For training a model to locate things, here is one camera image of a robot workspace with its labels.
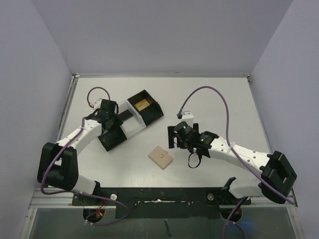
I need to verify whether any black white card tray organizer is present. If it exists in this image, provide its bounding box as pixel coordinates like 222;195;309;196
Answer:
98;90;164;152

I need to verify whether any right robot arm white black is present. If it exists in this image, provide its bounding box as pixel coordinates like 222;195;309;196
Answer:
167;121;297;204

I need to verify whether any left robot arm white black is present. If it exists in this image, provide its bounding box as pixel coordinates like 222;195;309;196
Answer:
37;100;121;205

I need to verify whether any gold card in tray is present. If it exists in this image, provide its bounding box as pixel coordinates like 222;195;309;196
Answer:
135;99;151;112

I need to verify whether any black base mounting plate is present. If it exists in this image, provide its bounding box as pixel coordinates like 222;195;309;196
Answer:
72;187;251;220

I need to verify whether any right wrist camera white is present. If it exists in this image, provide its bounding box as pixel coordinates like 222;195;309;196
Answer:
177;111;194;125

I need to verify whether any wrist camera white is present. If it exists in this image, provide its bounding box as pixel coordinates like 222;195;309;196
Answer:
91;98;102;110
177;111;194;125

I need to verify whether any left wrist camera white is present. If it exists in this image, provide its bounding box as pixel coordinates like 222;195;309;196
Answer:
91;98;102;110

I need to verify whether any black strap loop on gripper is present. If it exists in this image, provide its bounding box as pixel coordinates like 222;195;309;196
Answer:
187;149;202;169

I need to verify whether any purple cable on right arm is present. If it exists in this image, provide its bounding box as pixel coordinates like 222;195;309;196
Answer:
177;86;295;205

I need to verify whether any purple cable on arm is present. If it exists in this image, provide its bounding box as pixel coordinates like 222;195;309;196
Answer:
177;86;295;205
39;86;130;226

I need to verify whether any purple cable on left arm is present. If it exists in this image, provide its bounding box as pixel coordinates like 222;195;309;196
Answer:
39;86;130;226

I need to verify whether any aluminium frame rail front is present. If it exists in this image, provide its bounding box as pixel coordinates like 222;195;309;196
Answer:
28;186;299;210

